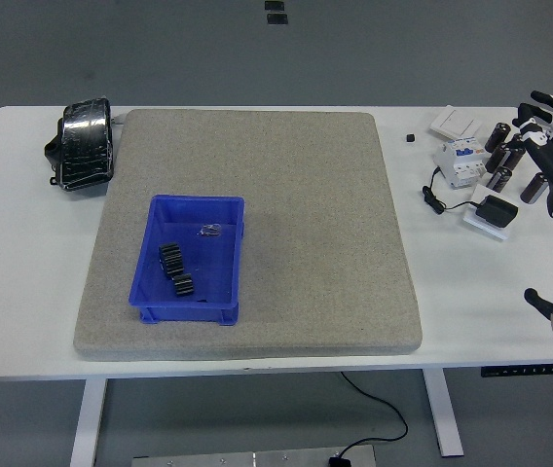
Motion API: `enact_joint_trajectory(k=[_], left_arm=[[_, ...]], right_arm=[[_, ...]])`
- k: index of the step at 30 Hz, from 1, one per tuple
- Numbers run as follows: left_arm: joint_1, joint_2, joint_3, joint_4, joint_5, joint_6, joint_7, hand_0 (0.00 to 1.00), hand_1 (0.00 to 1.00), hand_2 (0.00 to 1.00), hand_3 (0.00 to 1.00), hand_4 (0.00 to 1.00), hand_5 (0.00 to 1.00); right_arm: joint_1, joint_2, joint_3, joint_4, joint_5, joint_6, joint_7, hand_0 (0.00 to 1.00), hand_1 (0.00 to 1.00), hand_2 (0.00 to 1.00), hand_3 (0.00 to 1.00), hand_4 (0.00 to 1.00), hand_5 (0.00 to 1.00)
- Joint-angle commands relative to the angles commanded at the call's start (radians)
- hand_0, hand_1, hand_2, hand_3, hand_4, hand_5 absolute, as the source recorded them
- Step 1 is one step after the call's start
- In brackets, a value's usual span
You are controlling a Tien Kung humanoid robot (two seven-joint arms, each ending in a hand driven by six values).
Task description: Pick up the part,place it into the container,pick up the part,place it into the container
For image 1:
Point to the small black gear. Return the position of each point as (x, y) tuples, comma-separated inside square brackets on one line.
[(183, 285)]

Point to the large black gear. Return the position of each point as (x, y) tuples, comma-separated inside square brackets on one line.
[(172, 259)]

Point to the blue plastic box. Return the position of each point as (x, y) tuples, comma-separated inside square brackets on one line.
[(184, 313)]

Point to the black cylindrical capacitor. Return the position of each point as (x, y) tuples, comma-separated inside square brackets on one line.
[(515, 141), (515, 158), (498, 137), (533, 189), (497, 158), (499, 178)]

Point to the black power adapter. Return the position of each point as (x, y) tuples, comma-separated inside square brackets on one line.
[(499, 210)]

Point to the white socket plate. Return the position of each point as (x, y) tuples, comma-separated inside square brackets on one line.
[(493, 232)]

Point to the white circuit breaker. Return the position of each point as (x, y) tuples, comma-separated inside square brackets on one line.
[(459, 165)]

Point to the small black cube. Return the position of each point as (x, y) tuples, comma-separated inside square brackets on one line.
[(410, 138)]

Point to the black table control panel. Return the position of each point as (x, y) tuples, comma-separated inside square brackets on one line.
[(520, 370)]

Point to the white table leg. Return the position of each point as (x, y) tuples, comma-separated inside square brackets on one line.
[(86, 423), (444, 418)]

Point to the grey-brown mat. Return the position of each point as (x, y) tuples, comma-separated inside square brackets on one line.
[(281, 160)]

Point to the small clear screw bag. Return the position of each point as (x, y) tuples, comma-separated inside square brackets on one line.
[(210, 229)]

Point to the black floor plug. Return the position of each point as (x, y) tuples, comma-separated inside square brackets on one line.
[(337, 461)]

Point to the black film-wrapped bundle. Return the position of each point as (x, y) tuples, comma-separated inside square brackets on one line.
[(84, 146)]

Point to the white wall switch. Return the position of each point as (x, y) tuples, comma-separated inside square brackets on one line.
[(455, 121)]

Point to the metal base plate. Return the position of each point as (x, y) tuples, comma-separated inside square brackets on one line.
[(232, 459)]

